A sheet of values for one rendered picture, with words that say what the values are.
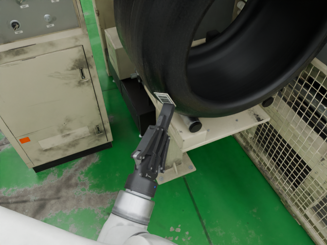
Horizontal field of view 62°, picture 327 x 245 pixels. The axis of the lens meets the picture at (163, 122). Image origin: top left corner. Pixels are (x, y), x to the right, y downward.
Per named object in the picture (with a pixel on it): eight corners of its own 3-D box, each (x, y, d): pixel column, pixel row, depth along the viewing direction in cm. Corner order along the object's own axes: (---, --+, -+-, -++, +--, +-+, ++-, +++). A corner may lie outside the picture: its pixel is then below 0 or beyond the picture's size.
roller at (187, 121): (150, 60, 103) (160, 60, 105) (147, 70, 106) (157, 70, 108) (192, 124, 82) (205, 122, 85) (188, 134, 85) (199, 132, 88)
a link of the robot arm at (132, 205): (126, 214, 68) (134, 191, 70) (155, 226, 63) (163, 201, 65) (103, 209, 61) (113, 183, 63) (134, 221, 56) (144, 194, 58)
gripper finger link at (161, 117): (154, 133, 68) (149, 129, 66) (161, 115, 69) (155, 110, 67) (160, 134, 67) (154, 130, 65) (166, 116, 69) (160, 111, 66)
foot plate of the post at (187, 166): (143, 152, 187) (143, 149, 184) (178, 140, 194) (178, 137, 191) (158, 184, 171) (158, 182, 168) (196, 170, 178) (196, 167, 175)
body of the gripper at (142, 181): (116, 185, 62) (130, 148, 65) (135, 193, 69) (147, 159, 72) (141, 194, 58) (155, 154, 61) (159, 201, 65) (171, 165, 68)
